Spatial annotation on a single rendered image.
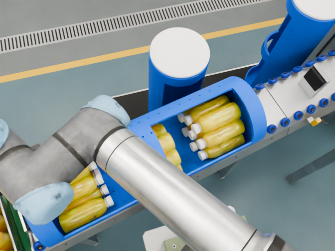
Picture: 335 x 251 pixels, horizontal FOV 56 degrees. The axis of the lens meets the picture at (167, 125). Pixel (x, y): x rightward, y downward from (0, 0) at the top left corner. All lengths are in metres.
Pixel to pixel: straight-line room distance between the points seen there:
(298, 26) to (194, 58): 0.65
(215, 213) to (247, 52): 2.52
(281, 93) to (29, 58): 2.03
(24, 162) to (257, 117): 0.86
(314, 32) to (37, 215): 1.66
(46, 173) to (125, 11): 2.62
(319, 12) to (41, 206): 1.62
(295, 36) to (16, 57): 2.12
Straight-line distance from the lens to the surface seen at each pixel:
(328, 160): 2.01
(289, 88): 1.64
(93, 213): 1.17
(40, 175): 0.49
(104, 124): 0.49
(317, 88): 1.57
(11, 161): 0.51
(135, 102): 2.32
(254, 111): 1.17
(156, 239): 1.07
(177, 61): 1.44
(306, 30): 1.86
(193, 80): 1.44
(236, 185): 2.35
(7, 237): 1.32
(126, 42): 2.81
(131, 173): 0.45
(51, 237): 1.10
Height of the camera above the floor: 2.21
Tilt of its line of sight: 67 degrees down
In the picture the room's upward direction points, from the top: 9 degrees clockwise
